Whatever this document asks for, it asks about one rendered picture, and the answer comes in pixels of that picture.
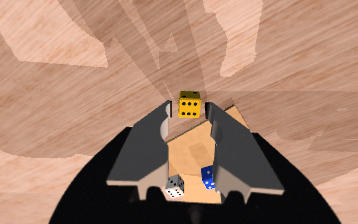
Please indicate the yellow die with black pips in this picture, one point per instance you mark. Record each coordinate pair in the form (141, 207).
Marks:
(189, 104)

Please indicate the blue die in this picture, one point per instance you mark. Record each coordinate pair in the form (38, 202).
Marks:
(207, 178)

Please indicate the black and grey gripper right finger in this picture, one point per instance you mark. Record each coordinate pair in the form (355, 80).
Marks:
(247, 163)

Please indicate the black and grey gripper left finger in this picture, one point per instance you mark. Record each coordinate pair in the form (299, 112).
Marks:
(121, 172)

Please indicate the white die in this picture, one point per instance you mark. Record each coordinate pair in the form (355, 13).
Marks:
(175, 186)

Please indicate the tan mat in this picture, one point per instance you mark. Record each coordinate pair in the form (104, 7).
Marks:
(192, 150)

